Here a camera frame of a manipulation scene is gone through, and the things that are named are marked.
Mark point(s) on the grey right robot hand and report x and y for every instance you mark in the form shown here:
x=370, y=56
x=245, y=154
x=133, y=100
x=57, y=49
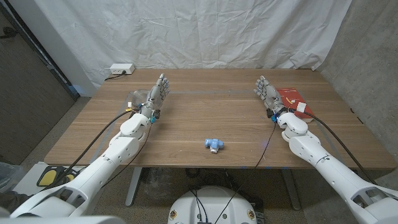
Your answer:
x=270, y=96

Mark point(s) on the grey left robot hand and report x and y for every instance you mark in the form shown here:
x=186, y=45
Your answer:
x=157, y=93

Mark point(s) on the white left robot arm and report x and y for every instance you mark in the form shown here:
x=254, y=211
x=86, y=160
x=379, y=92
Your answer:
x=102, y=165

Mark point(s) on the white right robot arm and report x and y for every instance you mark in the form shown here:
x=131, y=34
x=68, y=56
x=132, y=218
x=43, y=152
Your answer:
x=329, y=168

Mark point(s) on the red notebook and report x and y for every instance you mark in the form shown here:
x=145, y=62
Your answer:
x=290, y=93

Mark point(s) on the clear plastic cup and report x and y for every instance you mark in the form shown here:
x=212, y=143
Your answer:
x=139, y=95

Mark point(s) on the white power strip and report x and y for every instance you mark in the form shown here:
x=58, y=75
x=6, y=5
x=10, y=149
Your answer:
x=122, y=68

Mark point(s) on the white wrinkled backdrop sheet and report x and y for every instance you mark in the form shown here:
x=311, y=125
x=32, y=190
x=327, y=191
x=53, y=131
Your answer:
x=199, y=31

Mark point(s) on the grey metal table leg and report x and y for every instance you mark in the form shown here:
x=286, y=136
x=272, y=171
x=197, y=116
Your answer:
x=292, y=191
x=133, y=186

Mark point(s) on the yellow black foot pedal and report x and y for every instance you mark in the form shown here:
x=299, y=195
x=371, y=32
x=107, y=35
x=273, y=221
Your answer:
x=47, y=178
x=69, y=177

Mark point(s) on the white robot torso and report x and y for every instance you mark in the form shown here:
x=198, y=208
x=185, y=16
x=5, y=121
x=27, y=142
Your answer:
x=214, y=205

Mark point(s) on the grey plastic bin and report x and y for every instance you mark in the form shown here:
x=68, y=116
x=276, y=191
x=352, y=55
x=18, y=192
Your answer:
x=9, y=177

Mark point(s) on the blue toy camera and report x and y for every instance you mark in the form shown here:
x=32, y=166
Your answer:
x=213, y=144

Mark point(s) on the white pedal base plate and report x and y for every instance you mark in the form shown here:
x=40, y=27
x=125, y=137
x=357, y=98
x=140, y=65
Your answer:
x=29, y=179

